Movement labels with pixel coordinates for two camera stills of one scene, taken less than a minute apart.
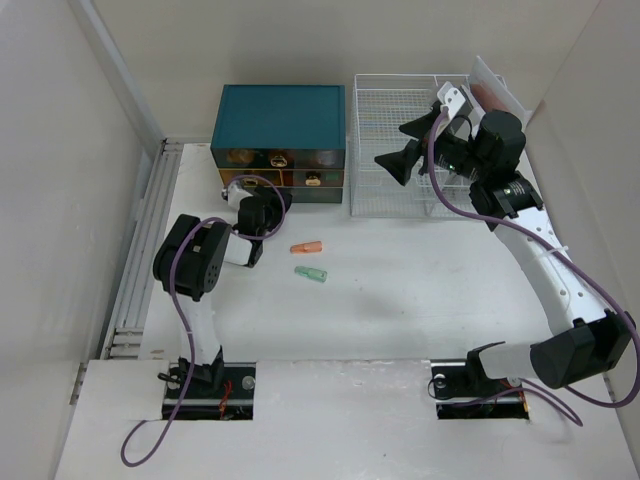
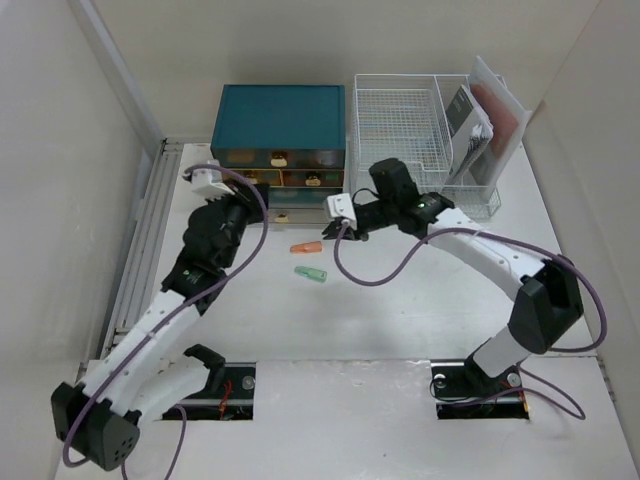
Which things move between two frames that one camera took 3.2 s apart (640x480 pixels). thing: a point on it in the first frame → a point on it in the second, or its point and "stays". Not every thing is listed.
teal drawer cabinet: (293, 134) stays
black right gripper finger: (400, 164) → (333, 232)
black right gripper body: (458, 154) → (375, 215)
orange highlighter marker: (310, 247) stays
